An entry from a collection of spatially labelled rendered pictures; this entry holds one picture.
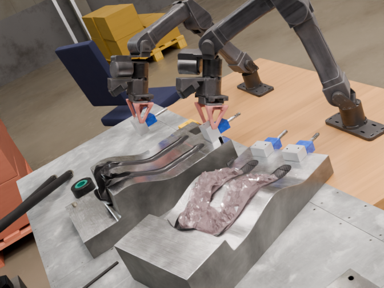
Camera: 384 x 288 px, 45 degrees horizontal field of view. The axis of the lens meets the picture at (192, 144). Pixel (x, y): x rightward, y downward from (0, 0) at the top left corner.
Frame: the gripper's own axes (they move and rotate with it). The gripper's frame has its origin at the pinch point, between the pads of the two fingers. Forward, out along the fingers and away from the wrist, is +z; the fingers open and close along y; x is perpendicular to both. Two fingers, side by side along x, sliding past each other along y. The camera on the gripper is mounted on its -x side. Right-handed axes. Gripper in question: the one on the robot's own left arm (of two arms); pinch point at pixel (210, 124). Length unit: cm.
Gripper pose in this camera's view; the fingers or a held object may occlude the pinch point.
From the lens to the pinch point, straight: 139.2
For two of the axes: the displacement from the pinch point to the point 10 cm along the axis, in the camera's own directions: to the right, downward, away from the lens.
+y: 4.1, 2.1, -8.9
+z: -0.2, 9.8, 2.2
